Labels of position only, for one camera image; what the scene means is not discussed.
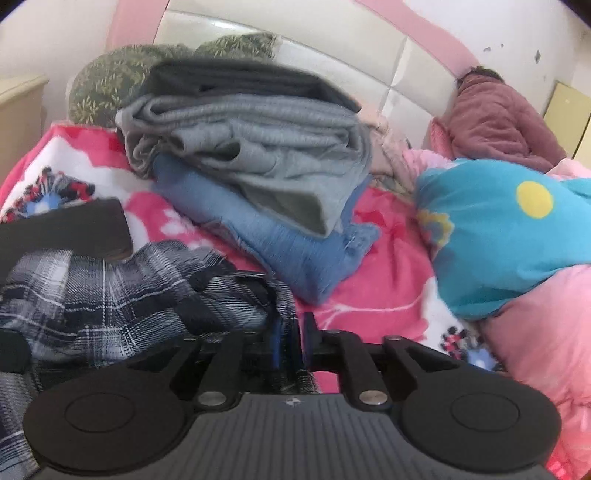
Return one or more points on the pink pillow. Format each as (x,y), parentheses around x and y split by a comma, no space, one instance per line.
(438,136)

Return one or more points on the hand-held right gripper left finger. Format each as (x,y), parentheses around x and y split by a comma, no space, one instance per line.
(279,344)

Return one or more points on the black phone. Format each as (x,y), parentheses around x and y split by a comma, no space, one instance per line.
(60,235)

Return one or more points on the white pink padded headboard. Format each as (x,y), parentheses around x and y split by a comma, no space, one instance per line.
(323,46)

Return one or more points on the dark folded garment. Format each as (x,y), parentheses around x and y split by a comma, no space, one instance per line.
(231,78)

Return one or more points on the pale pink crumpled clothes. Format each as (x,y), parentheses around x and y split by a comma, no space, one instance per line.
(388,157)

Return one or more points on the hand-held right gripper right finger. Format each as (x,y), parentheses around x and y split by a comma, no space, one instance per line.
(307,337)

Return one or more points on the grey folded garment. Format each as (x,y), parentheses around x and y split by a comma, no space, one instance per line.
(258,134)

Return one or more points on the pink floral bed blanket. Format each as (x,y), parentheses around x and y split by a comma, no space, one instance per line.
(392,277)

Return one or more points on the blue folded jeans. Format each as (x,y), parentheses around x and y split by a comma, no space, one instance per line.
(258,240)

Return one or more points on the pale yellow wardrobe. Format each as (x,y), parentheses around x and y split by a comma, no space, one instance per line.
(572,115)

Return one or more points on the pink floral duvet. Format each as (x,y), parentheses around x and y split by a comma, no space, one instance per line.
(545,332)

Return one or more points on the black white plaid pants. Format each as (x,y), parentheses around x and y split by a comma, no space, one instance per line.
(92,300)

